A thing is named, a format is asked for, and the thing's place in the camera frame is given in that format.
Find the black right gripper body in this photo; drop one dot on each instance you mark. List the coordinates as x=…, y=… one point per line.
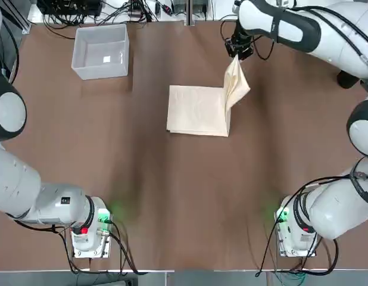
x=243, y=35

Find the cream tablecloth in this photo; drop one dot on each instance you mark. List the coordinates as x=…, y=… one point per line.
x=196, y=110

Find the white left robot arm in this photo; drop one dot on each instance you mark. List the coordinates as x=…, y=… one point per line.
x=17, y=184

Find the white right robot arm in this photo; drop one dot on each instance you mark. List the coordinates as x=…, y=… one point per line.
x=330, y=214

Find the clear plastic box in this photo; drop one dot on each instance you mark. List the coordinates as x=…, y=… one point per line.
x=97, y=70

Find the black electronics box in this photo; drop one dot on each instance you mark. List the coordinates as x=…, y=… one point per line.
x=68, y=7

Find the black power supply unit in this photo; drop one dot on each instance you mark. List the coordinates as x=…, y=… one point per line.
x=200, y=7

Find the black usb hub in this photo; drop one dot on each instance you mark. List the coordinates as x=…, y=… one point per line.
x=134, y=12

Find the white square sticker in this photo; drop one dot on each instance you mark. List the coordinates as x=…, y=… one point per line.
x=106, y=59

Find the aluminium frame post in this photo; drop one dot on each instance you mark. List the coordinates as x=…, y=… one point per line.
x=190, y=15

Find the aluminium frame rail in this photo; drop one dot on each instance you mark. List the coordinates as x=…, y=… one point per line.
x=24, y=25

